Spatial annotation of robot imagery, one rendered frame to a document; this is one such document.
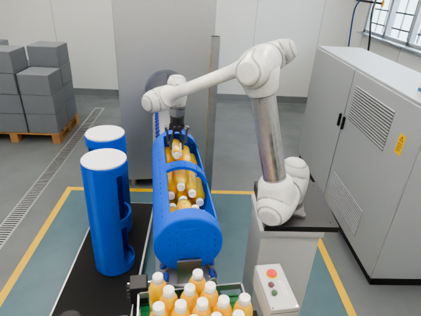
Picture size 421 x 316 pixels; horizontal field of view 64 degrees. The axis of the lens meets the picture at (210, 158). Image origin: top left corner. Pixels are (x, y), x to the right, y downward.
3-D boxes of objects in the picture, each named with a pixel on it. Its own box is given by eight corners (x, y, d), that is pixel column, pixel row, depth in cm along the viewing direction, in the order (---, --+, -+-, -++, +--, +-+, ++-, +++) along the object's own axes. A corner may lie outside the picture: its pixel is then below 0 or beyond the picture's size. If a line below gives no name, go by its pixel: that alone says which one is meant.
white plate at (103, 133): (99, 122, 259) (99, 124, 260) (76, 136, 235) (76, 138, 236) (131, 128, 253) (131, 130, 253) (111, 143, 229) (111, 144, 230)
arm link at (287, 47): (255, 44, 145) (242, 51, 135) (294, 28, 134) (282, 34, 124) (266, 73, 149) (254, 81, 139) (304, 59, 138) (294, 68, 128)
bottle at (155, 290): (170, 307, 133) (170, 273, 124) (165, 323, 127) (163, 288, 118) (153, 303, 134) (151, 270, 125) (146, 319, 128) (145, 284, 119)
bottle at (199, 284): (203, 318, 129) (205, 284, 120) (185, 316, 130) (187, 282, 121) (206, 303, 135) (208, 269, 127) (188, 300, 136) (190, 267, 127)
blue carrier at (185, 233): (197, 167, 221) (196, 126, 208) (222, 266, 145) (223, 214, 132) (154, 170, 218) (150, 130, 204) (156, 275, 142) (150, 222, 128)
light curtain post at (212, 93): (208, 221, 323) (218, 35, 243) (209, 225, 318) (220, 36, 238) (202, 221, 322) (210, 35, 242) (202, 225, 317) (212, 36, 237)
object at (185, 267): (200, 277, 143) (201, 256, 138) (200, 282, 141) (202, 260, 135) (176, 279, 142) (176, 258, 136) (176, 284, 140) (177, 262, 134)
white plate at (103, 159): (86, 173, 193) (86, 175, 194) (132, 163, 206) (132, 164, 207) (76, 153, 214) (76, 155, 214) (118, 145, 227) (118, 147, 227)
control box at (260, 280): (275, 281, 134) (279, 262, 130) (294, 326, 117) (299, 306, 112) (252, 283, 133) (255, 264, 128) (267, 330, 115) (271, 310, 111)
